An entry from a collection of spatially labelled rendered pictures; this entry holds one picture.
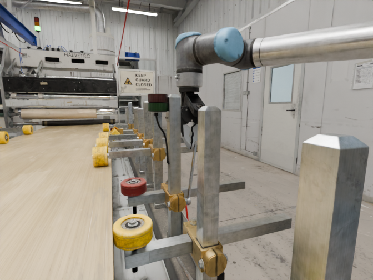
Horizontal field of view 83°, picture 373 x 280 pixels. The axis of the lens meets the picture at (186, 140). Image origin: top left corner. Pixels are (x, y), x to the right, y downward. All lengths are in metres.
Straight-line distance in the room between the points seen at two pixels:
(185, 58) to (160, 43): 9.08
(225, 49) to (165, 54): 9.11
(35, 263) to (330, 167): 0.43
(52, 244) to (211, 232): 0.30
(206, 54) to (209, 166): 0.37
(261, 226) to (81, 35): 9.35
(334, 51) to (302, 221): 0.52
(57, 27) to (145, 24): 3.20
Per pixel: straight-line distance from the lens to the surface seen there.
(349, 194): 0.22
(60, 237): 0.50
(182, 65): 0.72
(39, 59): 3.34
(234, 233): 0.57
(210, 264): 0.48
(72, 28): 9.69
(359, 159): 0.22
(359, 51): 0.69
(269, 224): 0.63
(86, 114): 2.94
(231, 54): 0.65
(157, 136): 0.89
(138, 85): 2.93
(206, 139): 0.40
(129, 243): 0.46
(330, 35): 0.69
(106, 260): 0.41
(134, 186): 0.68
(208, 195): 0.44
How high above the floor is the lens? 1.15
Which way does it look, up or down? 9 degrees down
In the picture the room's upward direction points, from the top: straight up
